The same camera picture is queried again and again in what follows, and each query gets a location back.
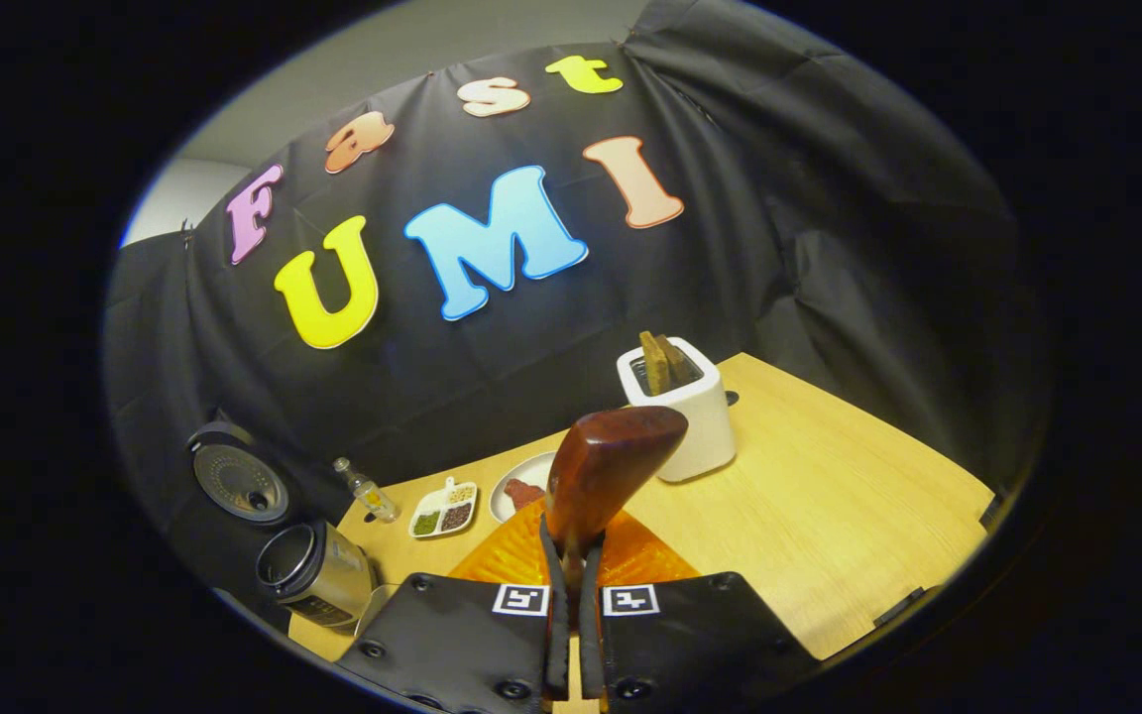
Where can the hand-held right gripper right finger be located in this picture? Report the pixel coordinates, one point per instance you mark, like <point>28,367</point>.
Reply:
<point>591,645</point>

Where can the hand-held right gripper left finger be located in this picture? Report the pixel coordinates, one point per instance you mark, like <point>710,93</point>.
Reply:
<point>555,654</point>

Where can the brown wooden spoon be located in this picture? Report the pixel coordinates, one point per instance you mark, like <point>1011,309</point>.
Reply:
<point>601,466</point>

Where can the dark grey rice cooker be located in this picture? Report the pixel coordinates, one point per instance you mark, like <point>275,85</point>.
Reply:
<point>318,575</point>

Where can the red meat piece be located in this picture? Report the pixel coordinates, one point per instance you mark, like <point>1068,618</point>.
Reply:
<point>523,494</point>

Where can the round white plate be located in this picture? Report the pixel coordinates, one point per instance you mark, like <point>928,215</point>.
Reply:
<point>531,471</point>

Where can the white divided grain dish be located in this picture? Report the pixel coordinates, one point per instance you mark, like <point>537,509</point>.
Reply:
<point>444,508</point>

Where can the white toaster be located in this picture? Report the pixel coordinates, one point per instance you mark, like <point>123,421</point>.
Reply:
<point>700,426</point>

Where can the small clear glass bottle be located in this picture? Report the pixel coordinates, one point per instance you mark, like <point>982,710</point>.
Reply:
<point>368,491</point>

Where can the brown toast slice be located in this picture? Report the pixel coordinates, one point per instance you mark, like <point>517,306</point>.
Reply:
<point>654,367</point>
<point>682,362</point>

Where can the black table edge bracket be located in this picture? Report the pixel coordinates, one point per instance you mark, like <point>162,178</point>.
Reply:
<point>900,605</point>

